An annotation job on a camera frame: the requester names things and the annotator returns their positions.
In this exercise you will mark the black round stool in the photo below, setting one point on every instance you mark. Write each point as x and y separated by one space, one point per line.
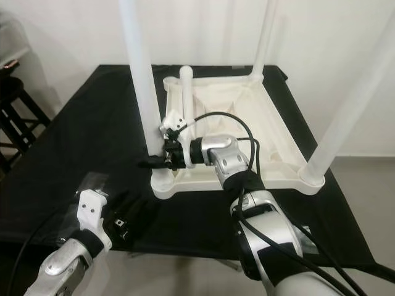
18 117

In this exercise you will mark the black tablecloth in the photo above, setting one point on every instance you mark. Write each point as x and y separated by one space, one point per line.
74 142

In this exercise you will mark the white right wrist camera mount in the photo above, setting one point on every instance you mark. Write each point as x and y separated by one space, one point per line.
173 120

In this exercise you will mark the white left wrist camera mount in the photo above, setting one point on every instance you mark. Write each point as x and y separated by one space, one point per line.
92 209

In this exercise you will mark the clear plastic storage box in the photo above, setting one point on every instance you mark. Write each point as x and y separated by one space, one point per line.
9 43

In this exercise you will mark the clear plastic bag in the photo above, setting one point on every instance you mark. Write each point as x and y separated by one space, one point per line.
95 185
311 245

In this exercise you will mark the white plastic table leg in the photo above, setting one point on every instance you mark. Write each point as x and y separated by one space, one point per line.
185 92
139 80
345 117
265 37

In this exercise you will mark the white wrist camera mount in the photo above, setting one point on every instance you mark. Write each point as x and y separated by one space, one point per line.
92 209
173 120

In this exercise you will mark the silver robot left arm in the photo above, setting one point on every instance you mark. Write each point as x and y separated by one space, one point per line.
65 268

